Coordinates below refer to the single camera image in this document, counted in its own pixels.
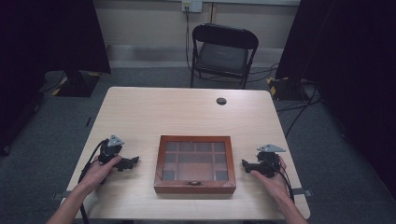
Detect white wall outlet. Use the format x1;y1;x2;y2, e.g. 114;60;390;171
181;0;204;14

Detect wooden box with glass lid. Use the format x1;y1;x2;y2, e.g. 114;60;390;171
153;134;237;195

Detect black wall outlet cable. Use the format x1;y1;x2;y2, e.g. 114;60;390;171
184;5;200;78

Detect grey table side bracket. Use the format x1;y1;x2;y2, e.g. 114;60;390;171
51;189;73;201
292;188;313;198

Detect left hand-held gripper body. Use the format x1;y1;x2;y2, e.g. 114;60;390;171
97;134;125;166

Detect black stand base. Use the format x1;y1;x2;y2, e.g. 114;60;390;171
55;70;101;98
266;76;311;102

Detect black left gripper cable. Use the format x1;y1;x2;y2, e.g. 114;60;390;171
77;139;109;224

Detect black folding chair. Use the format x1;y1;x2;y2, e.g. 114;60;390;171
190;23;260;91

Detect person's right hand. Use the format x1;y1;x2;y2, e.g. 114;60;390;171
249;156;293;203

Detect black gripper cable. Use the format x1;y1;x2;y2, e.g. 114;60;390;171
77;139;109;224
262;158;296;203

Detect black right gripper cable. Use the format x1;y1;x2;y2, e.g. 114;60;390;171
262;158;296;203

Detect person's left hand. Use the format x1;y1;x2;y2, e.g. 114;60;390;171
79;155;123;192

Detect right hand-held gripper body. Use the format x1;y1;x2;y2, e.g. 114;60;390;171
256;143;287;179

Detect black floor cables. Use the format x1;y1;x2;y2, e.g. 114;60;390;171
248;63;323;138

